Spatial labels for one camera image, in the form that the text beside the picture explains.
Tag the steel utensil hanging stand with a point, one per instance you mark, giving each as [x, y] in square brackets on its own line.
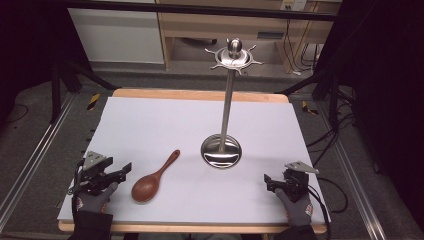
[225, 116]

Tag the black frame crossbar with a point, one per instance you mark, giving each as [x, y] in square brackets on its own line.
[200, 10]

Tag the white table mat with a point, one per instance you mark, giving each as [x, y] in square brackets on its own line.
[186, 133]

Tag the wall power socket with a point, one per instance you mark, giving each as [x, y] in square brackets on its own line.
[293, 4]

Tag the brown wooden spoon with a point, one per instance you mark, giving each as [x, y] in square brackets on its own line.
[148, 190]

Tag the wooden table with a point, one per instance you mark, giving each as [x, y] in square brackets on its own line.
[200, 94]

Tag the white cabinet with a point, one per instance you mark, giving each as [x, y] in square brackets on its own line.
[116, 36]

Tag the yellow black floor marker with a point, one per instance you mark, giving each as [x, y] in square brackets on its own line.
[309, 109]
[93, 101]

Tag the aluminium floor rail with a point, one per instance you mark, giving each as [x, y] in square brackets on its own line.
[36, 150]
[353, 180]

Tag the black frame leg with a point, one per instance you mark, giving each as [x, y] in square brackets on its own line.
[56, 90]
[328, 90]

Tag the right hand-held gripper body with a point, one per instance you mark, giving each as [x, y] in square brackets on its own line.
[297, 181]

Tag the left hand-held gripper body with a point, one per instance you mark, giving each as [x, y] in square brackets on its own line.
[94, 166]

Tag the person's left hand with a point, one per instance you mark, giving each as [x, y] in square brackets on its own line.
[95, 200]

